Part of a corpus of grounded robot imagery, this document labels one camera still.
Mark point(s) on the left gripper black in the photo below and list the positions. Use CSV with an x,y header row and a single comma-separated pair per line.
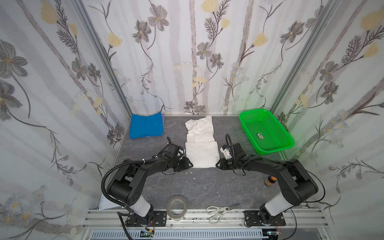
x,y
184,163

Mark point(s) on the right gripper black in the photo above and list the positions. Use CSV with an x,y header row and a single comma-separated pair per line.
x,y
223,163

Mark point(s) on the white t-shirt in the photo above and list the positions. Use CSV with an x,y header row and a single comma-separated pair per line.
x,y
201,147

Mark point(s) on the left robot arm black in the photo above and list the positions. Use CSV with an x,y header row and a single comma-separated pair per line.
x,y
123,184

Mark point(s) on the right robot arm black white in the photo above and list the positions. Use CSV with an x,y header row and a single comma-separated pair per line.
x,y
296,183

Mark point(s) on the brown bottle orange cap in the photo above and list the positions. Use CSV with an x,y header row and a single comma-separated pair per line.
x,y
270,181

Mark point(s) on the roll of clear tape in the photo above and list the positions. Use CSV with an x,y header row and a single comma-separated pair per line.
x,y
176,208

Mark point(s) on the green plastic laundry basket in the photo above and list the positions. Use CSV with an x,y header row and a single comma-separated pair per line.
x,y
266,134

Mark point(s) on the folded purple t-shirt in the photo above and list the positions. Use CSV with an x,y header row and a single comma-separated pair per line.
x,y
163,118

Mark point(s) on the folded blue t-shirt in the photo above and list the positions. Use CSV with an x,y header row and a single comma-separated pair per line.
x,y
146,126

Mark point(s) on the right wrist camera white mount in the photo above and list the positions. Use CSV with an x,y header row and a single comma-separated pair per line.
x,y
226,152

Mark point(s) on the white handled scissors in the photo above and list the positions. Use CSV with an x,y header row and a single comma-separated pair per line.
x,y
217,213

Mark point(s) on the white slotted cable duct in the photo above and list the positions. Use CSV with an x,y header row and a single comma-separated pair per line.
x,y
199,234

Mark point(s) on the aluminium corner wall profile right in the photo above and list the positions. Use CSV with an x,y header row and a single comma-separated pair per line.
x,y
315,35

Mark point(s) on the aluminium corner wall profile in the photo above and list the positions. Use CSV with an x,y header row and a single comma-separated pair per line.
x,y
315,35
102,54

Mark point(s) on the aluminium corner wall profile left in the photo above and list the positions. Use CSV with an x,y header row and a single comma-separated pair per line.
x,y
102,54

